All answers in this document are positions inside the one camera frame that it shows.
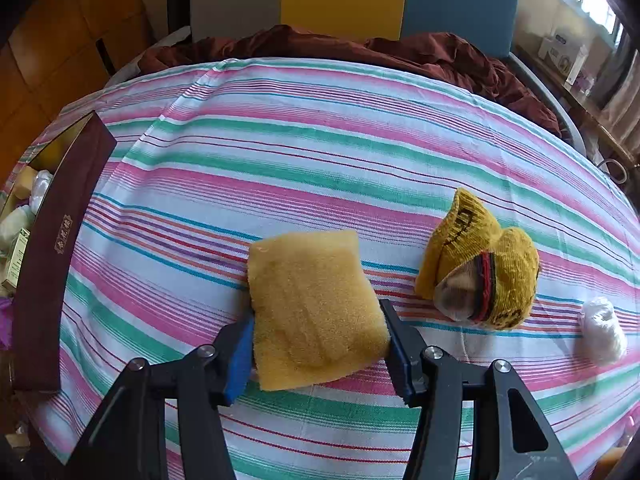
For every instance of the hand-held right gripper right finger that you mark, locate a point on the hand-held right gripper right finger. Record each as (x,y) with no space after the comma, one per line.
(402,360)

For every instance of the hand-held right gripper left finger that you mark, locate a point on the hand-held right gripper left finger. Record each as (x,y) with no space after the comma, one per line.
(240,360)

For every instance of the dark red gift box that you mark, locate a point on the dark red gift box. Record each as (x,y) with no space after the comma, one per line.
(50,260)

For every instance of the green and white carton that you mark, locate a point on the green and white carton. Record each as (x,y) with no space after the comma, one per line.
(17,255)

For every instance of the yellow rolled sock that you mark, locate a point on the yellow rolled sock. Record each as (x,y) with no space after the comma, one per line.
(500,270)

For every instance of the large white plastic bag bundle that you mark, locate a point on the large white plastic bag bundle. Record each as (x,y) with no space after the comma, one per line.
(602,332)

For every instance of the striped bed sheet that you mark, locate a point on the striped bed sheet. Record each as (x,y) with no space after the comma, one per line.
(325,160)

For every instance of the dark red blanket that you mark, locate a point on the dark red blanket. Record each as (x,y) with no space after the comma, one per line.
(425,55)

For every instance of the white carton on sill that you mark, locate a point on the white carton on sill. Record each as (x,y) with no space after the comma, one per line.
(560,57)

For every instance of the light curtain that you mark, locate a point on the light curtain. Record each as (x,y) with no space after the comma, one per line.
(622,95)

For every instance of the wooden wardrobe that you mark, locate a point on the wooden wardrobe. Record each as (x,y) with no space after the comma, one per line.
(75,35)

